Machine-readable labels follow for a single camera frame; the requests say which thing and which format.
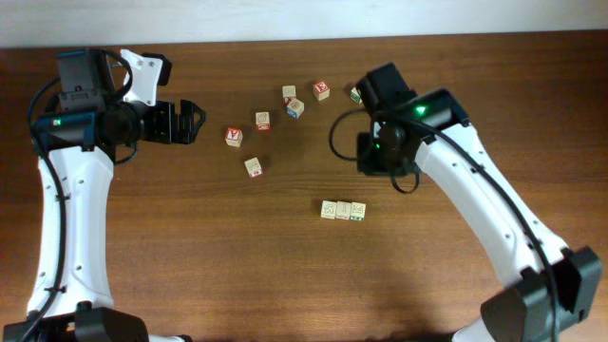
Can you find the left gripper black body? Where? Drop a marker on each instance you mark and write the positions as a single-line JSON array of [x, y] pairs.
[[157, 123]]

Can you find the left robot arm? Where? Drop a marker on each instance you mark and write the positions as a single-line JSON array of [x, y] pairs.
[[100, 101]]

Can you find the red letter A block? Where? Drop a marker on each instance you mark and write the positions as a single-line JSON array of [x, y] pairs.
[[234, 137]]

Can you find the cream block red drawing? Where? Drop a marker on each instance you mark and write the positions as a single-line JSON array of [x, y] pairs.
[[328, 209]]

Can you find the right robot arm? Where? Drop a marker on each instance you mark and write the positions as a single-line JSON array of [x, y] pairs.
[[547, 287]]

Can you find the green letter R block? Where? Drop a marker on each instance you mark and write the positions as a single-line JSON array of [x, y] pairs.
[[356, 96]]

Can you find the green edged letter block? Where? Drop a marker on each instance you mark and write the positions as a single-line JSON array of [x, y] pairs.
[[358, 211]]

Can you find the K picture red block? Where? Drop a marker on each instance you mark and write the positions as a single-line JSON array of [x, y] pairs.
[[253, 167]]

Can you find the snail picture red block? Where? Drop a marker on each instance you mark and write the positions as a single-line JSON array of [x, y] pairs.
[[263, 121]]

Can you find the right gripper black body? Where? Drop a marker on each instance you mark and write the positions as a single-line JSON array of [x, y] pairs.
[[369, 154]]

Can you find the red letter E block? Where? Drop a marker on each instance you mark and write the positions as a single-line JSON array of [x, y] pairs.
[[321, 90]]

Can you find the blue letter D block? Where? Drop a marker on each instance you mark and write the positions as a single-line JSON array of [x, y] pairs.
[[295, 108]]

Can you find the cream block red side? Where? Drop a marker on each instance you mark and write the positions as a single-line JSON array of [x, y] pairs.
[[288, 93]]

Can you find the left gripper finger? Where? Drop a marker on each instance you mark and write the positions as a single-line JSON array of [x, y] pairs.
[[191, 113], [189, 127]]

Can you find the plain cream yellow block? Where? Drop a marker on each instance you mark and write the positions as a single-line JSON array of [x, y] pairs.
[[343, 210]]

